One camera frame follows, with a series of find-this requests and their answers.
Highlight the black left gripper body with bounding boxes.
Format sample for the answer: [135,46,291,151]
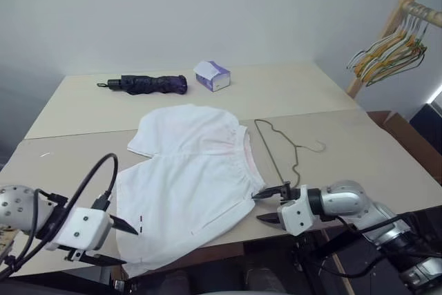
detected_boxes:
[64,248,88,263]

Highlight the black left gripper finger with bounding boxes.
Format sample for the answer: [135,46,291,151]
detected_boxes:
[79,254,128,267]
[108,215,140,236]

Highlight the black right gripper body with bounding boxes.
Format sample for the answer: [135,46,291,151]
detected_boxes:
[280,180,301,204]

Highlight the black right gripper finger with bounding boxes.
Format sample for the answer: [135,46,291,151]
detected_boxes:
[256,213,285,232]
[252,185,285,201]

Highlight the white shorts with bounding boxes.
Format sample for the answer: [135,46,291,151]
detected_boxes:
[114,103,267,277]

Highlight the dark rounded shape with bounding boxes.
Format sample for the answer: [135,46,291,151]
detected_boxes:
[241,267,288,295]

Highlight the brown cardboard box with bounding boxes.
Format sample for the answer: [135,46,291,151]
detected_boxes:
[365,110,442,186]

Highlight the purple tissue box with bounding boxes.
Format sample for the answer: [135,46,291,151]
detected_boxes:
[193,60,232,93]

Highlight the folded dark purple umbrella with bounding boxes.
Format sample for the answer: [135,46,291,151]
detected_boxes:
[97,74,189,96]

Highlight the black box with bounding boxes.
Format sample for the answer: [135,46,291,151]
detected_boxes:
[409,102,442,158]

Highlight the bunch of hangers on rack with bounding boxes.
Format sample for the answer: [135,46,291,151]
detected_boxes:
[347,15,429,70]

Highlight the wooden clothes rack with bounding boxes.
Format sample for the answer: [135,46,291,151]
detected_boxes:
[346,0,442,99]

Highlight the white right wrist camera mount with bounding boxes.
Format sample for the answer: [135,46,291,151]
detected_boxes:
[276,184,320,238]

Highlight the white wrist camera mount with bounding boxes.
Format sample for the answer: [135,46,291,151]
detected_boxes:
[276,184,320,238]
[44,206,112,251]

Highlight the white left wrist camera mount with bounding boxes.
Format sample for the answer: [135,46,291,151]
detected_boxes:
[44,206,112,251]

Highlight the bronze wire hanger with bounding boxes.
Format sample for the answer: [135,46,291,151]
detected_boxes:
[254,119,327,191]

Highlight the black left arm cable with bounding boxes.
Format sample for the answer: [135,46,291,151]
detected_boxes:
[0,152,120,277]

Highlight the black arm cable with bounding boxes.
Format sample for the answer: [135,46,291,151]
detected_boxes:
[293,211,419,280]
[0,152,120,277]

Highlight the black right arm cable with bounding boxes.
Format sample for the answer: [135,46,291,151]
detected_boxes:
[293,211,419,280]

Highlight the yellow wire hanger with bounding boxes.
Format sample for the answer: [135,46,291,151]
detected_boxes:
[354,20,427,80]

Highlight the green wire hanger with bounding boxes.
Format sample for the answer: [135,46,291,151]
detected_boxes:
[365,37,428,88]

